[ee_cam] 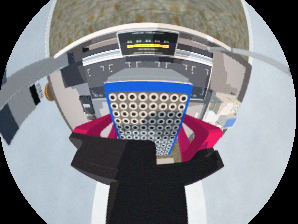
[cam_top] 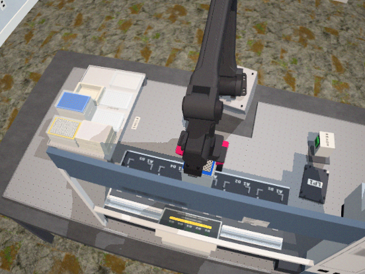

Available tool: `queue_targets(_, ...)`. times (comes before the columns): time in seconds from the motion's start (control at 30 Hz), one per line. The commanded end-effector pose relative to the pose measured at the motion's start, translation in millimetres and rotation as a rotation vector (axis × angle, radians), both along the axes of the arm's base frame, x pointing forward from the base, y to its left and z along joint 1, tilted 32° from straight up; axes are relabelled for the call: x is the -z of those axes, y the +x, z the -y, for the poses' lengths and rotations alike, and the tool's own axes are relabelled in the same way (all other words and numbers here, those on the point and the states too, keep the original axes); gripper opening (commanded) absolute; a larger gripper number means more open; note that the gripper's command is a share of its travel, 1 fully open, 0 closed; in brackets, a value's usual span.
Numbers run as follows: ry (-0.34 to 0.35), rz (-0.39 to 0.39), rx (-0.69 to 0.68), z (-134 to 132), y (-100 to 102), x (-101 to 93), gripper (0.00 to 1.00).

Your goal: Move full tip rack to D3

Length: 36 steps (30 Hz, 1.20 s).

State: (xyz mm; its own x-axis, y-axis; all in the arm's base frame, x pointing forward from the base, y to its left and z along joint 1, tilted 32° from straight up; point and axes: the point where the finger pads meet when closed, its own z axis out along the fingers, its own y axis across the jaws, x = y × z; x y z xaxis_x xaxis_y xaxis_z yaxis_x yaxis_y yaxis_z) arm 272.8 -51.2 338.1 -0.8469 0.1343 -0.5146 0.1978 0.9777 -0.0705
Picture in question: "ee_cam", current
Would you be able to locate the dark grey rectangular plate with label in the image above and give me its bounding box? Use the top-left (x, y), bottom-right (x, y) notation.
top-left (79, 96), bottom-right (95, 115)

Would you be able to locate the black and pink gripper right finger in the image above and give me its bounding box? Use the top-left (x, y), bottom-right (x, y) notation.
top-left (178, 114), bottom-right (223, 162)

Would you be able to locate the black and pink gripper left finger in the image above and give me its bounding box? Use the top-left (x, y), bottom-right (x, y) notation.
top-left (73, 114), bottom-right (117, 139)

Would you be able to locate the white ready button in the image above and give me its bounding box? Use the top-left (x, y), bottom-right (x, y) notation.
top-left (85, 116), bottom-right (96, 123)

